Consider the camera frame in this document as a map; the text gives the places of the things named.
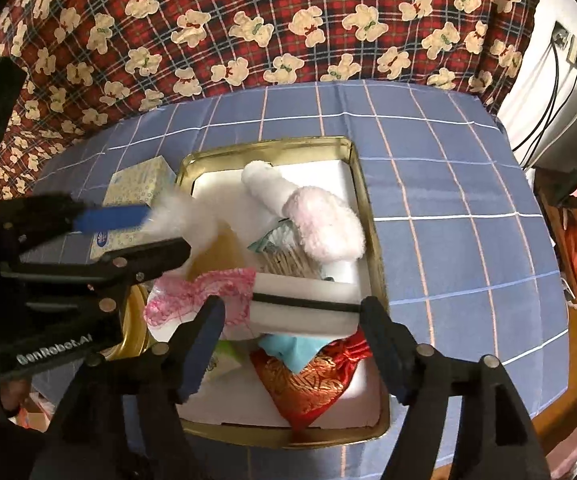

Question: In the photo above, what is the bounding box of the lilac fluffy cloth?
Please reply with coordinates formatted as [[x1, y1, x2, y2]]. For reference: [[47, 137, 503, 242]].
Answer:
[[282, 186, 366, 262]]

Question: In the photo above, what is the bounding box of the teal cloth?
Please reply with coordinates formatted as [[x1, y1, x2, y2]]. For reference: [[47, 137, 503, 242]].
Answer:
[[257, 332, 326, 375]]

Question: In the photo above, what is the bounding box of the yellow patterned tissue pack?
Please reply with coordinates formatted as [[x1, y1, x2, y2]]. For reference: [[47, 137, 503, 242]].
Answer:
[[88, 156, 176, 263]]

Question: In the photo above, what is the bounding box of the clear bag of cotton swabs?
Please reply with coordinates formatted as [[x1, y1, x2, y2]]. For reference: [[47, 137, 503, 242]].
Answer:
[[247, 220, 339, 281]]

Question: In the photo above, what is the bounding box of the gold framed tray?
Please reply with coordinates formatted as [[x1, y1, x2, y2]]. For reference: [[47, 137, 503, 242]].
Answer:
[[174, 135, 393, 450]]

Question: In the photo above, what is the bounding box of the person's left hand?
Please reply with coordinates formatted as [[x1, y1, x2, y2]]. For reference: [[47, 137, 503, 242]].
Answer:
[[0, 379, 32, 413]]

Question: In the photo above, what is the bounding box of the red plaid bear-print blanket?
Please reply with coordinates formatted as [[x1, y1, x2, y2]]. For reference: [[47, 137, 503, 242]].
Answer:
[[0, 0, 544, 201]]

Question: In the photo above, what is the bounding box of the white sponge with black stripe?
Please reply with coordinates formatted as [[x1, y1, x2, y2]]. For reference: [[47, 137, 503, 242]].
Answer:
[[248, 272, 364, 338]]

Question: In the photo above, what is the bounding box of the round gold tin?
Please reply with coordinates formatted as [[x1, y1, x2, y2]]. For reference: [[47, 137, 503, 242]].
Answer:
[[101, 284, 152, 362]]

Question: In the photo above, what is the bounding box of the green tissue pack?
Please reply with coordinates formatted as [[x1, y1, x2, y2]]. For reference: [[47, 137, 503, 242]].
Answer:
[[203, 340, 244, 386]]

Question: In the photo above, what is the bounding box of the blue checked sheet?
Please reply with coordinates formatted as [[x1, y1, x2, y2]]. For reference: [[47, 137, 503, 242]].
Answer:
[[28, 79, 571, 480]]

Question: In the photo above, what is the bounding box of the white wall socket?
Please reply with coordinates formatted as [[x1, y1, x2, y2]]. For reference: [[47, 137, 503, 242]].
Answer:
[[551, 22, 577, 68]]

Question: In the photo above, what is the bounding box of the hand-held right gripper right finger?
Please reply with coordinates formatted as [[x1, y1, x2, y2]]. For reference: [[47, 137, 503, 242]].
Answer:
[[359, 296, 551, 480]]

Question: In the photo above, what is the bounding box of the grey appliance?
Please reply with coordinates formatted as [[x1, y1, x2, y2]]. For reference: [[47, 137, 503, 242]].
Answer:
[[523, 67, 577, 173]]

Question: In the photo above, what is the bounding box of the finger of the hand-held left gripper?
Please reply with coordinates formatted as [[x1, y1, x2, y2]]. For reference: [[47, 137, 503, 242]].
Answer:
[[1, 237, 192, 307], [0, 192, 153, 266]]

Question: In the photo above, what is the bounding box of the white foam liner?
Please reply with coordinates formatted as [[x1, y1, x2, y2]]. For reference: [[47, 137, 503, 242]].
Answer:
[[177, 157, 389, 431]]

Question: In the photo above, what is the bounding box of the red brocade drawstring pouch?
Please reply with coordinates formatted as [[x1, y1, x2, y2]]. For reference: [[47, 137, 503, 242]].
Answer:
[[249, 337, 374, 432]]

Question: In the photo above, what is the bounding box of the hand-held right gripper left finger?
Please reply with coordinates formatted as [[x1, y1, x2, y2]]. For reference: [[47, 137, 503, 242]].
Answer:
[[31, 295, 226, 480]]

